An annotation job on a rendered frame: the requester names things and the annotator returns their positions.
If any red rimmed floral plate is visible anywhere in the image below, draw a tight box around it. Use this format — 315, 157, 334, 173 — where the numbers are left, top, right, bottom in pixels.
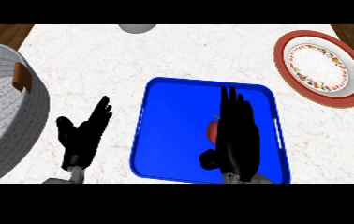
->
272, 29, 354, 110

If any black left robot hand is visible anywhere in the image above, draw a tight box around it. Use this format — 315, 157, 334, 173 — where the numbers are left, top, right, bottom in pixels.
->
54, 95, 114, 172

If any brown basket handle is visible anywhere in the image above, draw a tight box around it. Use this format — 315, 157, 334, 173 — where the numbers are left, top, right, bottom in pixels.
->
10, 62, 33, 94

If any grey round object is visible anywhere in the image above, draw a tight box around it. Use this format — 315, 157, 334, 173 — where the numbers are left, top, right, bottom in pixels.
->
117, 23, 157, 34

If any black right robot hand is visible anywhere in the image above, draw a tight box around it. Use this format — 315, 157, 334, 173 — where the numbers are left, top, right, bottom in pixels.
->
197, 85, 262, 183

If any grey woven basket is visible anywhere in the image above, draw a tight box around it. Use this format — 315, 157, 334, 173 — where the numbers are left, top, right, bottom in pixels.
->
0, 43, 51, 179

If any blue plastic tray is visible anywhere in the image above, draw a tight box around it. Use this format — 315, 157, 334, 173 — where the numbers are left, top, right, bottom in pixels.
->
128, 76, 293, 185

